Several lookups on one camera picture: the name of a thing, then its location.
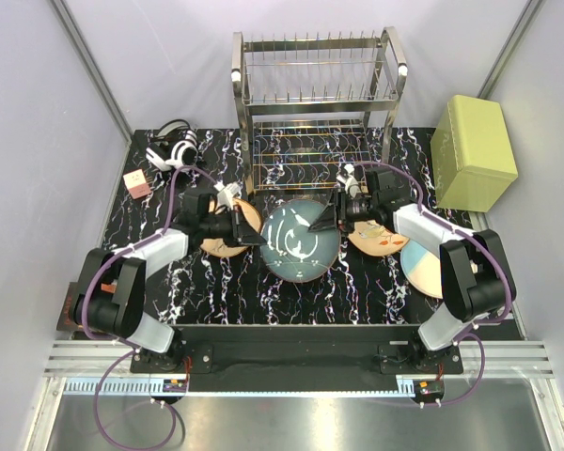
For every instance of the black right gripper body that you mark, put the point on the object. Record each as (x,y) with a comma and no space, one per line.
(358,209)

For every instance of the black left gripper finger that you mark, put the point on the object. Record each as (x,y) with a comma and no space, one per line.
(255,240)
(249,223)

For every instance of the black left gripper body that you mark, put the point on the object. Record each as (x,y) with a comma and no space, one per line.
(237,225)

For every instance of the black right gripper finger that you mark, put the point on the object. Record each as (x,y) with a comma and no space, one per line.
(329,215)
(323,226)

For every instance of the beige plate with bird drawing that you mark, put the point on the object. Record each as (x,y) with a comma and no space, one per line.
(375,240)

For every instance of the dark teal glazed plate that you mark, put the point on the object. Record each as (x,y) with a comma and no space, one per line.
(291,251)

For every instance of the cream and light blue plate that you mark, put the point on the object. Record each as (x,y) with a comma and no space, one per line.
(422,269)

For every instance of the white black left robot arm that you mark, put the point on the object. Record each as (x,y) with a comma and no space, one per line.
(111,289)

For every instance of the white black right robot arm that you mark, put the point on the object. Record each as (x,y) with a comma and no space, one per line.
(475,276)

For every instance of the steel two-tier dish rack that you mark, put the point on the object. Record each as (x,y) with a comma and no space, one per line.
(304,105)

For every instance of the black marbled table mat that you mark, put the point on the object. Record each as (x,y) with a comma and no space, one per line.
(200,289)

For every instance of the black and white headphones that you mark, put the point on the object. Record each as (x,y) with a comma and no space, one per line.
(172,145)

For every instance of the small pink cube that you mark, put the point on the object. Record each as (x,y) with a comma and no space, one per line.
(136,184)

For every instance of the lime green storage box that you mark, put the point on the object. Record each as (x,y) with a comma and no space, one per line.
(471,155)

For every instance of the dark orange book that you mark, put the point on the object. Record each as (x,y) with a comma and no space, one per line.
(65,323)

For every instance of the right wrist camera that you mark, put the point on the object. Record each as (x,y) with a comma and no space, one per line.
(346,177)

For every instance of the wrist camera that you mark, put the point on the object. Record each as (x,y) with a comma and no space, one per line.
(227,193)
(346,177)

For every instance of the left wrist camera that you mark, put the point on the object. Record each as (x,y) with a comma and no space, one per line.
(227,193)

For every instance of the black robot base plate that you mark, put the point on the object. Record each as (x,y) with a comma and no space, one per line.
(312,358)

